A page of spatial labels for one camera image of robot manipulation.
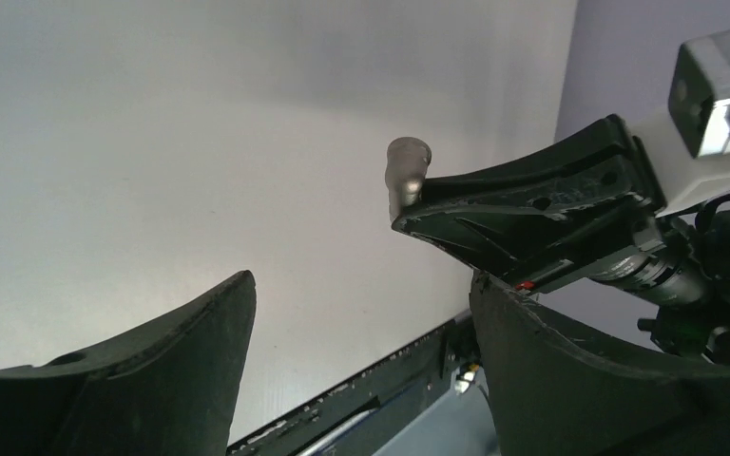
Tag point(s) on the silver metal elbow fitting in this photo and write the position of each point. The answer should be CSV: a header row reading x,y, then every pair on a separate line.
x,y
406,173

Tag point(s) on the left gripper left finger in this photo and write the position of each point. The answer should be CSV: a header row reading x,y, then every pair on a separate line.
x,y
167,387

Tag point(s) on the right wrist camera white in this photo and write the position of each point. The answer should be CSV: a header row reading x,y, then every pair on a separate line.
x,y
711,107

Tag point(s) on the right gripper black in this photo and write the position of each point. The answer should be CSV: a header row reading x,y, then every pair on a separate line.
x,y
541,240

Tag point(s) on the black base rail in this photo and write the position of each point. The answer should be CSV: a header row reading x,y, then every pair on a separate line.
x,y
364,412

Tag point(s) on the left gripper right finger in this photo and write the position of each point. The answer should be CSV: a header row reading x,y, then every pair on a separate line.
x,y
560,387

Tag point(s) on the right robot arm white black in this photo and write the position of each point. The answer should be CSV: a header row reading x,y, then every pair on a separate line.
x,y
699,330

